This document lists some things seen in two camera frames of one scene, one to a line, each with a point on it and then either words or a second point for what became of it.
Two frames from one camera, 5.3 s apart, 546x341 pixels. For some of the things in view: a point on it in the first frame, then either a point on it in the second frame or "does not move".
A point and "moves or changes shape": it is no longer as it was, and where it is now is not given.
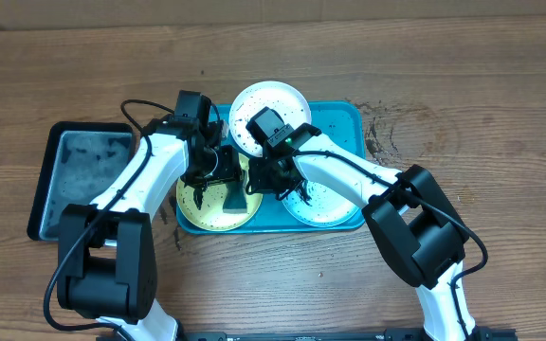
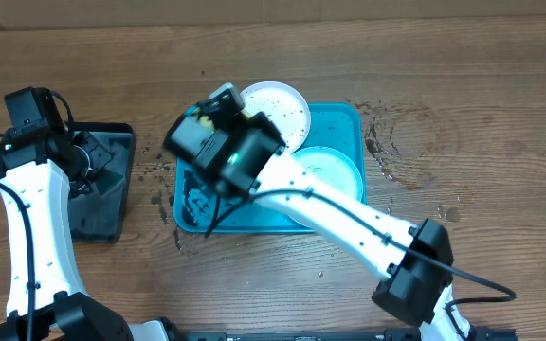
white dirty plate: x=278 y=96 does not move
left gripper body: x=215 y=167 -> x=93 y=157
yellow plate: x=209 y=215 moves or changes shape
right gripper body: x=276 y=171 -> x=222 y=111
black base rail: x=327 y=334 does not move
